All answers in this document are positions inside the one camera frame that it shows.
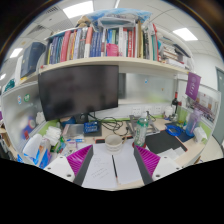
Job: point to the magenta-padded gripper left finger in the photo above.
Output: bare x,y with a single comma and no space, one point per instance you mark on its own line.
58,166

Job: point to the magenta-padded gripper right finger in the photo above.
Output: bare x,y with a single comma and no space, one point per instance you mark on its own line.
166,166

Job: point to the green-labelled clear drink bottle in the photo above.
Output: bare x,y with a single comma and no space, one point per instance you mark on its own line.
141,130

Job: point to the purple translucent water bottle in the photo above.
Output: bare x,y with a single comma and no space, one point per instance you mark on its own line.
192,125

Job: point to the black desk mat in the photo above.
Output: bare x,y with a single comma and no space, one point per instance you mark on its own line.
163,140

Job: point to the blue tissue box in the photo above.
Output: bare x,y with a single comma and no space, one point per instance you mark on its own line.
33,148

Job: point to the white napkin stack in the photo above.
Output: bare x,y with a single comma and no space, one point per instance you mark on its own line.
53,132

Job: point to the clear plastic box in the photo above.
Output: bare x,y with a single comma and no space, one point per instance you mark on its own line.
72,130

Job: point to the grey metal laptop stand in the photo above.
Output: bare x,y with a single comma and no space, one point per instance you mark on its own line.
153,128

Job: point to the white handwritten paper sheet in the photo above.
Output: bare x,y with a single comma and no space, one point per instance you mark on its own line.
100,171

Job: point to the round blue container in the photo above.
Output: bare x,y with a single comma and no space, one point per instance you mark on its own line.
66,120

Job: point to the blue snack packet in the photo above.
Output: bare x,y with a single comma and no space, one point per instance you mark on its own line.
91,127

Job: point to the black pen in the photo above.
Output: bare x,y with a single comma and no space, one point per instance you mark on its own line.
114,166

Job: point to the green translucent tumbler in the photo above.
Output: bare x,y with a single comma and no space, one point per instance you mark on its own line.
182,115

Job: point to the white ceramic jar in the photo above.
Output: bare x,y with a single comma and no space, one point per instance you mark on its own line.
169,111

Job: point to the white patterned ceramic mug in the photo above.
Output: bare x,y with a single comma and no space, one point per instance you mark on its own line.
114,144

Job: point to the dark wine bottle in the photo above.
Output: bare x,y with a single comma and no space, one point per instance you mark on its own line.
175,103

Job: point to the colourful photo poster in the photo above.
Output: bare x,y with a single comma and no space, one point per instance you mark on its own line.
203,105

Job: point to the round green sticker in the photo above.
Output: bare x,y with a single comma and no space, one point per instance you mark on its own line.
26,98

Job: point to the black computer monitor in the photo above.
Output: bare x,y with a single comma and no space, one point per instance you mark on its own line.
76,90

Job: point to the grey door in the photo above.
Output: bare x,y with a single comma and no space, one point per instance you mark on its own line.
219,106

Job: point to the purple hanging banner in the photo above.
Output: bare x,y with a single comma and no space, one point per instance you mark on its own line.
193,85

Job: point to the white wall socket strip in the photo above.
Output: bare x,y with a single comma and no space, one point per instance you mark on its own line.
146,110

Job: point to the wall shelf with books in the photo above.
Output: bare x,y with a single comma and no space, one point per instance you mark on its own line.
110,61

